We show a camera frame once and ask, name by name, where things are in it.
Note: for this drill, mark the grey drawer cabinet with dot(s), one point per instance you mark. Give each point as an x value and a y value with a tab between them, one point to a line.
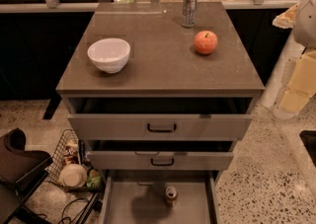
163	61

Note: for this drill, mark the middle grey drawer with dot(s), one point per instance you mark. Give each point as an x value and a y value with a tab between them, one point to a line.
162	155

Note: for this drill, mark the black chair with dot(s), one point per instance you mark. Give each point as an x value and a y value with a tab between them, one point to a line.
21	173

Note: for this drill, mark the grey drawer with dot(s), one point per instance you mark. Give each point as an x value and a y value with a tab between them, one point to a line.
175	119
138	197
162	155

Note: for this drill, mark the black wire basket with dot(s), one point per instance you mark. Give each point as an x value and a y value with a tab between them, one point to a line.
55	168

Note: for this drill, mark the orange soda can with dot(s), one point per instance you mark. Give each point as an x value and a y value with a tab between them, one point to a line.
171	195

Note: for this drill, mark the green packet in basket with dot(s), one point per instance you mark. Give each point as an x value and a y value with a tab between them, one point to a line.
93	179

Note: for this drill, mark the top grey drawer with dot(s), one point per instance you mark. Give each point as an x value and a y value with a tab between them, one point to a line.
175	119

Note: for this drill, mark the white ceramic bowl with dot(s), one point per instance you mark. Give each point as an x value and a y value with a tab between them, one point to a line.
109	54

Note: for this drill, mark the white cup in basket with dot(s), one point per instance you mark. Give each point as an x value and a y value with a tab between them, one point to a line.
73	175

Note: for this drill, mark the brown snack bag in basket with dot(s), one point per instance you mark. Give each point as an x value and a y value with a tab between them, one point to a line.
70	154

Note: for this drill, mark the bottom grey drawer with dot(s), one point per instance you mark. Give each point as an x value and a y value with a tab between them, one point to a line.
138	197

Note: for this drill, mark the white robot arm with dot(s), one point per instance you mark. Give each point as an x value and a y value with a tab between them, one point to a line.
293	81

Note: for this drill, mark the silver tall can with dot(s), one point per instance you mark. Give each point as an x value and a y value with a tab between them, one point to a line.
189	11

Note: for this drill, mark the red apple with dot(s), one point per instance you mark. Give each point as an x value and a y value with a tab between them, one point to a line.
205	42

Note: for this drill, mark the grey railing ledge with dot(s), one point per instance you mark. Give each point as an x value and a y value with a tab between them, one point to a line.
91	7

